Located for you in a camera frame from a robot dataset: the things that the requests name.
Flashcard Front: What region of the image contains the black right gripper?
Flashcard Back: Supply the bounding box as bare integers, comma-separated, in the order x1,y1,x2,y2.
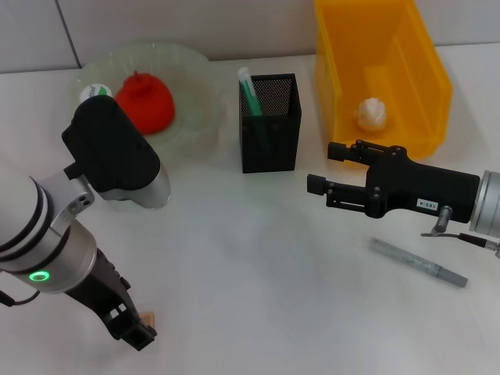
306,139,481,225

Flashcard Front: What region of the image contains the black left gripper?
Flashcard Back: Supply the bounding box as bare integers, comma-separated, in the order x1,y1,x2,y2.
65,248,158,352

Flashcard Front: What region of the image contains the white paper ball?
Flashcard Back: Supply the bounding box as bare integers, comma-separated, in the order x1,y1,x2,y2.
353,97,390,132

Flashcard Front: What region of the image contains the red-orange knitted orange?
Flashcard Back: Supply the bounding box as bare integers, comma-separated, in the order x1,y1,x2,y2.
115,71,176,136

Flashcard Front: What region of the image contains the clear green-label plastic bottle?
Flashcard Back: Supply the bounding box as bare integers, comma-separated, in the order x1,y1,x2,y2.
79,83,173,213

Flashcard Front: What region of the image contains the black mesh pen holder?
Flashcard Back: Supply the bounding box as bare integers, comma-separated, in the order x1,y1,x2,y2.
238,73,303,174

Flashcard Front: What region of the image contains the grey marker pen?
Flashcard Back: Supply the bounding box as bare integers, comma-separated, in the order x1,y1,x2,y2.
369,237,469,289

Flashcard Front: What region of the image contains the green glass fruit plate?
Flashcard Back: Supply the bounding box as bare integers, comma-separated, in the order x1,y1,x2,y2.
69,42,227,158

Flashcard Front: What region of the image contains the yellow plastic bin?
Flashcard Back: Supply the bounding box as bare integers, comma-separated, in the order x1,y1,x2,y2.
314,0,454,164

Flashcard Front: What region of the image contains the right wrist connector cable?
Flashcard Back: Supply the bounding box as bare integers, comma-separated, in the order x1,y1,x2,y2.
420,206,500,259

